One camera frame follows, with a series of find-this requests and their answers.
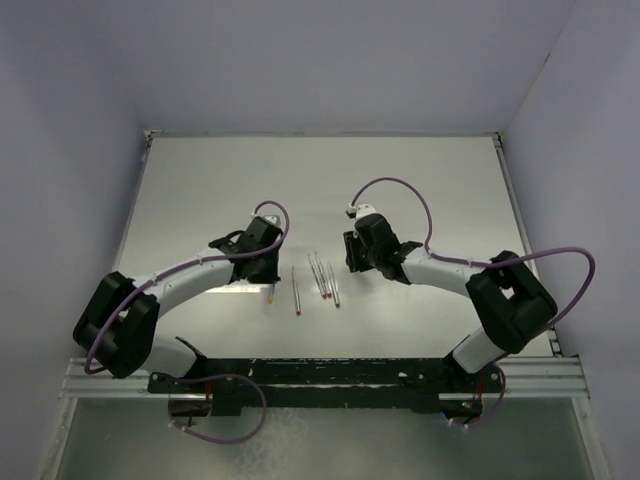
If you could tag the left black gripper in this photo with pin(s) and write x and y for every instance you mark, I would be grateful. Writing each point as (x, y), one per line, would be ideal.
(271, 275)

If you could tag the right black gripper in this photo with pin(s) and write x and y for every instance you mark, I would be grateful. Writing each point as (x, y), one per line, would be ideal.
(352, 241)

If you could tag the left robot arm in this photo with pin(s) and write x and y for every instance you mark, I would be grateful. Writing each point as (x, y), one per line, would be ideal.
(117, 328)

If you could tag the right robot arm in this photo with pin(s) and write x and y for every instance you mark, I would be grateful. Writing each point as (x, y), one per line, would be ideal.
(512, 305)

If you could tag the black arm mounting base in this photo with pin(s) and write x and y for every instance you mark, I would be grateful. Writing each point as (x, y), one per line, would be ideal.
(227, 386)

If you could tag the red-end marker pen left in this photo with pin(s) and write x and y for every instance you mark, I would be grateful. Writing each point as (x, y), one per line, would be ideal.
(296, 294)

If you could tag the red-end marker pen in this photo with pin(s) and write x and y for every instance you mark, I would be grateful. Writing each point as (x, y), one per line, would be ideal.
(323, 276)
(296, 294)

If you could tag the purple-end white marker pen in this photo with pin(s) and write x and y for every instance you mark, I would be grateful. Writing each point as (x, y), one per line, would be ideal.
(317, 277)

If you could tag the green-end white marker pen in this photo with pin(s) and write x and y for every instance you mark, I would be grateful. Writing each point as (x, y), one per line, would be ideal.
(333, 286)

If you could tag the red-end marker pen middle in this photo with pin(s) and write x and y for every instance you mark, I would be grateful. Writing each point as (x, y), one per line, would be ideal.
(323, 276)

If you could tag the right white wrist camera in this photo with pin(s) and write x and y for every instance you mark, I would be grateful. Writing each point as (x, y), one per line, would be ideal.
(359, 211)

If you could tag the aluminium rail frame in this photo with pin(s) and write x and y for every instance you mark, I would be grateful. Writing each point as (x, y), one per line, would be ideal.
(526, 377)

